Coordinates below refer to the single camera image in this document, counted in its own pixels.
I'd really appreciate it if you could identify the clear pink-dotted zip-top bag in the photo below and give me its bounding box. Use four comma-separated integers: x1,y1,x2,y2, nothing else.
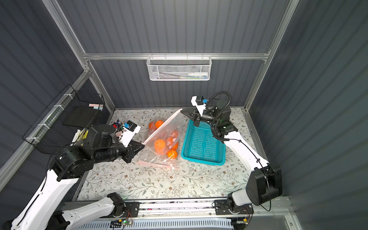
138,109,185,170

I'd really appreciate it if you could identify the orange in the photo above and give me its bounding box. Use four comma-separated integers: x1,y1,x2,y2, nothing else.
170,130,180,142
155,120,164,128
154,139,166,152
167,149,178,160
149,122,156,130
166,137,178,150

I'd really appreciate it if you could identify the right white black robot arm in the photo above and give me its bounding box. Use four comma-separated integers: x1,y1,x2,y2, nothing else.
181,96,283,207

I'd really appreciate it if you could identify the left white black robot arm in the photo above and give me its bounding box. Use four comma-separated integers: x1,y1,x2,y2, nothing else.
2,121,145,230

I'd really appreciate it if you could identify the yellow marker in basket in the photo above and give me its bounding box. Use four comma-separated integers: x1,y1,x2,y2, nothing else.
74,129,88,146

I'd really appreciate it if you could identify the teal plastic basket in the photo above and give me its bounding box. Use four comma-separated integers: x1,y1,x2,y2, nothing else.
181,120,226,166

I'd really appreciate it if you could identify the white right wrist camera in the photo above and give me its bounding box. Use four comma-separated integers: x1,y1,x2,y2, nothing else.
191,96,208,116

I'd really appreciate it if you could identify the black wire wall basket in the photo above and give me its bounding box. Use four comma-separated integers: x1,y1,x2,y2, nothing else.
22,81,110,155

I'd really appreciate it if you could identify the white wire wall basket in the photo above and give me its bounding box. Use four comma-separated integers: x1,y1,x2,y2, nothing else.
146,56,212,81

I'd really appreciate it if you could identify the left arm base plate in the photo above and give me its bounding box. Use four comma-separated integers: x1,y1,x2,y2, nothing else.
102,201,140,219

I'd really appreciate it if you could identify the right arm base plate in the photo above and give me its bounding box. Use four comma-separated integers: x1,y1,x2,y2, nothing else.
212,199,254,215

